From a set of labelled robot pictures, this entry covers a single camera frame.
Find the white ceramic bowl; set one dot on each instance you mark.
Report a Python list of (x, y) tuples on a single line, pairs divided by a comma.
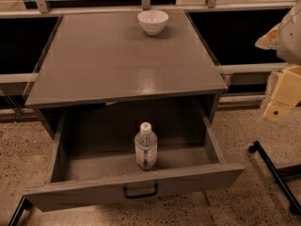
[(152, 22)]

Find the grey open top drawer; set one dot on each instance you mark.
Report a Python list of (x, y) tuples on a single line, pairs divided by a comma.
[(93, 156)]

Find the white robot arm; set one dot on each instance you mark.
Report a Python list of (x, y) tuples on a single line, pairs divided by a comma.
[(285, 39)]

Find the clear plastic water bottle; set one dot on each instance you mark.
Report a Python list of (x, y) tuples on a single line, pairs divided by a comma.
[(146, 147)]

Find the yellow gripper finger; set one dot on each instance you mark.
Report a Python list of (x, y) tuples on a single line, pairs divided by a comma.
[(269, 40), (286, 94)]

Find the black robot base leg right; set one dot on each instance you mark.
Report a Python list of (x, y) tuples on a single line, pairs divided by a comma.
[(281, 175)]

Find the grey cabinet with counter top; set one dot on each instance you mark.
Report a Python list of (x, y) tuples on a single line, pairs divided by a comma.
[(107, 57)]

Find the black drawer handle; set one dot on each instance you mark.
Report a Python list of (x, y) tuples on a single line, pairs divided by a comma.
[(133, 193)]

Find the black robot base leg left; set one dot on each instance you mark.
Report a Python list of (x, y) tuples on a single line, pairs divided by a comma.
[(24, 204)]

